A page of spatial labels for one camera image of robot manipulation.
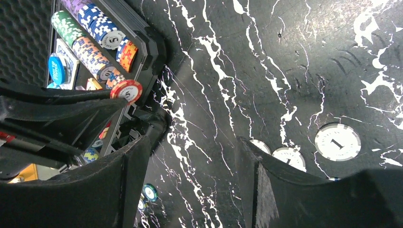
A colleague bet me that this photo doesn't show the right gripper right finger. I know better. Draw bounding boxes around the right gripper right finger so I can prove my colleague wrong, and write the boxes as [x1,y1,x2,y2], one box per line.
[236,137,403,228]

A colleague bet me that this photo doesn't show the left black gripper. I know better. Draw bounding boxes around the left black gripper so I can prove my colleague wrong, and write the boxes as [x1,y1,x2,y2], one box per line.
[0,78,127,183]

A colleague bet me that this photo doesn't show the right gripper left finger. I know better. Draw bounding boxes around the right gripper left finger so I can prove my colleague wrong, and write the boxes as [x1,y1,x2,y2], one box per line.
[0,136,151,228]

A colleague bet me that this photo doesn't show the blue small blind button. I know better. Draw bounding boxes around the blue small blind button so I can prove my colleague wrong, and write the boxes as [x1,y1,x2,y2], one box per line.
[48,53,68,85]

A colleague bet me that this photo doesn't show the red poker chip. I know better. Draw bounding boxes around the red poker chip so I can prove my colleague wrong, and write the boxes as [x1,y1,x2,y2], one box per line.
[110,79,143,105]

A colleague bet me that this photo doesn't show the black poker set case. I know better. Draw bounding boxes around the black poker set case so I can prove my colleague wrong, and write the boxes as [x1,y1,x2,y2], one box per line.
[0,0,172,177]

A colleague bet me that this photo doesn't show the teal white poker chip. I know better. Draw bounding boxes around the teal white poker chip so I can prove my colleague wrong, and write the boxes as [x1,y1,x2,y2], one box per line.
[137,199,148,211]

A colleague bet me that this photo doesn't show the blue card deck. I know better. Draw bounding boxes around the blue card deck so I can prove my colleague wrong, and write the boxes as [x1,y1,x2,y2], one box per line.
[55,38,80,90]

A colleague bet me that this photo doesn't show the orange blue chip stack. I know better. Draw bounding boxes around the orange blue chip stack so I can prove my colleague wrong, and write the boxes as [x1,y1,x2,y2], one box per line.
[72,36,119,89]

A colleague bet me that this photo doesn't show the green white chip stack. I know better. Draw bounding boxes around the green white chip stack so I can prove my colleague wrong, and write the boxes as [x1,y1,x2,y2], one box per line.
[51,10,86,48]

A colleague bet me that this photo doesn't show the blue white chip stack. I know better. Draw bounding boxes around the blue white chip stack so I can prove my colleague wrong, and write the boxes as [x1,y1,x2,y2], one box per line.
[77,3,126,50]

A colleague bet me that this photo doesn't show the purple chip stack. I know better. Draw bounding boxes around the purple chip stack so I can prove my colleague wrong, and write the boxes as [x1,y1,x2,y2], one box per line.
[60,0,93,17]

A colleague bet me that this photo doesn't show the red yellow chip stack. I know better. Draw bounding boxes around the red yellow chip stack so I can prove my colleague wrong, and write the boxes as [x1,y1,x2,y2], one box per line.
[116,37,138,72]

